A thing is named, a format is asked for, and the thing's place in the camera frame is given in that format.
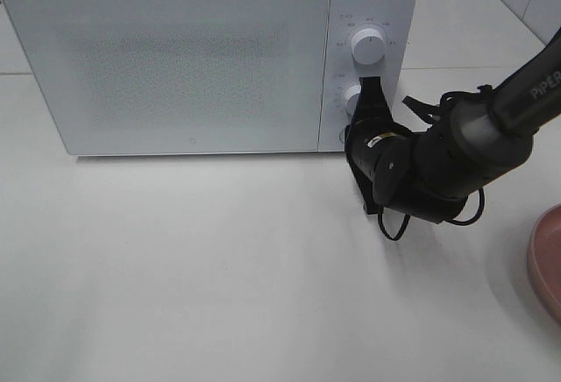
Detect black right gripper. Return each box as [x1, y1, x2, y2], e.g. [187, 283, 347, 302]
[344, 76, 415, 216]

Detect pink round plate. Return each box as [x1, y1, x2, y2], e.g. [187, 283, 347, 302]
[527, 204, 560, 324]

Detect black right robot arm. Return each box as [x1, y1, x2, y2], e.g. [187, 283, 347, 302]
[344, 34, 560, 226]

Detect lower white timer knob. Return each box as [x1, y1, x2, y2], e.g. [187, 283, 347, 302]
[343, 84, 361, 116]

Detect upper white power knob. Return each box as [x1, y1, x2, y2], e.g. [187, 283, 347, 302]
[351, 25, 386, 66]

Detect white microwave oven body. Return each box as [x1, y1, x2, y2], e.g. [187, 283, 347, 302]
[0, 0, 419, 163]

